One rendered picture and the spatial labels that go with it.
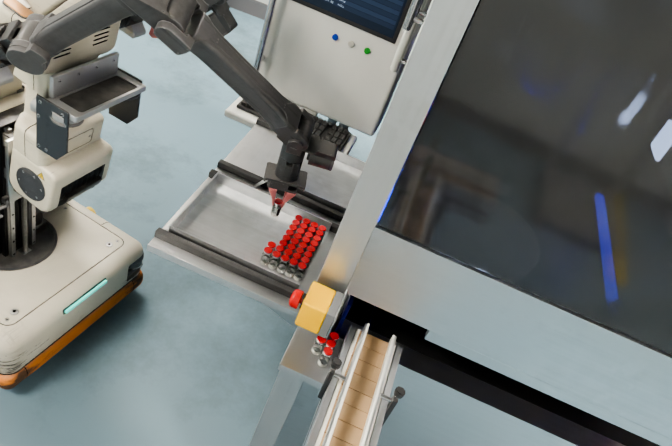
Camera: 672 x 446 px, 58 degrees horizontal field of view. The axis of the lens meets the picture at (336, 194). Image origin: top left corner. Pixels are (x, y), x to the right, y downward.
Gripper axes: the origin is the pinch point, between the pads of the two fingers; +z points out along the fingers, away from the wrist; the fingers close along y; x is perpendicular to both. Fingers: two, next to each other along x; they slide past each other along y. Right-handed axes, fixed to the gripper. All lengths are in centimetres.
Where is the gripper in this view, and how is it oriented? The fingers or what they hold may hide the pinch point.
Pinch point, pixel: (277, 202)
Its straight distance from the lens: 152.0
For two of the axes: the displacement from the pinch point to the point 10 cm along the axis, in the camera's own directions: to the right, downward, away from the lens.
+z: -2.8, 7.6, 5.9
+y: 9.6, 2.5, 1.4
